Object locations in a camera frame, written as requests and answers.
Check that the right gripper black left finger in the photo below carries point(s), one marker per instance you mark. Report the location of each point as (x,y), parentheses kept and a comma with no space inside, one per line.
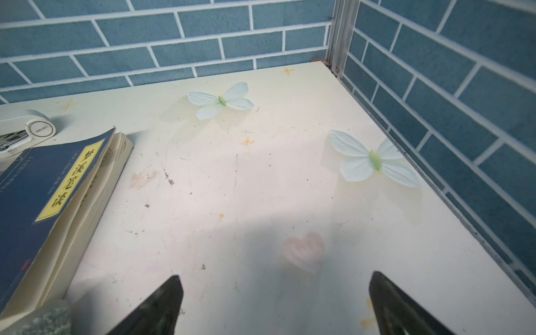
(157,314)

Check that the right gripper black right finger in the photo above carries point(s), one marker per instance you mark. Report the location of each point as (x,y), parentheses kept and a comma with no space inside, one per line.
(398,313)

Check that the grey wiping cloth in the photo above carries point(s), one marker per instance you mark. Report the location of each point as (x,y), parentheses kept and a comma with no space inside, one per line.
(52,318)

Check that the blue book top right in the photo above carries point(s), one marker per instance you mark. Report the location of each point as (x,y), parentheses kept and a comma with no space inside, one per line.
(52,199)

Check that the small white stapler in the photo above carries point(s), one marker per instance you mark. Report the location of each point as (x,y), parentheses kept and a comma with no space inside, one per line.
(23,130)

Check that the aluminium corner post right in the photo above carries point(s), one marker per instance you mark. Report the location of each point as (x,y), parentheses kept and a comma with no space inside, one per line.
(340,35)

